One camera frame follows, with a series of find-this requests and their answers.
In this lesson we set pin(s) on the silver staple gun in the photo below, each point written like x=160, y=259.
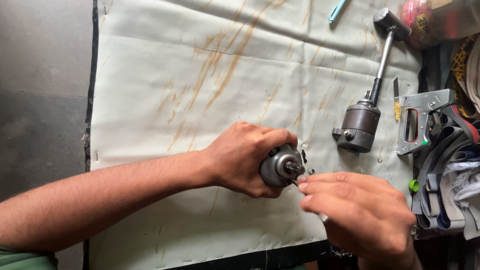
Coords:
x=420, y=112

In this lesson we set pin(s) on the small black scrap piece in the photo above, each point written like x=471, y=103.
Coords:
x=304, y=156

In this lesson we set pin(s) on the green plastic cap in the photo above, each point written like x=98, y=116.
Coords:
x=413, y=185

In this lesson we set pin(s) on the clear bag with red contents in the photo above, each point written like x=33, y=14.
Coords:
x=435, y=20

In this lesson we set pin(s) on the grey motor end housing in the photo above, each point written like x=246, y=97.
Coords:
x=277, y=168

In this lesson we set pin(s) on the person's right fingers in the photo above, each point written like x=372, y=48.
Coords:
x=326, y=189

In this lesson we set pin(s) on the grey starter motor body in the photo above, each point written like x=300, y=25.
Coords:
x=358, y=123

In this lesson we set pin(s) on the teal pen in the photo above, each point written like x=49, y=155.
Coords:
x=336, y=11

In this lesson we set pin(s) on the black rubber mallet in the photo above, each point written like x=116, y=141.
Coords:
x=384, y=56

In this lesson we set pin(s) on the person's green shirt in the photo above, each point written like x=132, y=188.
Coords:
x=26, y=259

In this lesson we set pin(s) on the thin metal pin tool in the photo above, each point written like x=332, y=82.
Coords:
x=323, y=217

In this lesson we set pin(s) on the stained white vinyl sheet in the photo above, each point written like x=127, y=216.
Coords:
x=225, y=75

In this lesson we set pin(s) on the person's right hand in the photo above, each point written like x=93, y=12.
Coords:
x=367, y=213

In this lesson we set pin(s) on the person's left hand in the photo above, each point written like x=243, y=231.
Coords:
x=232, y=157

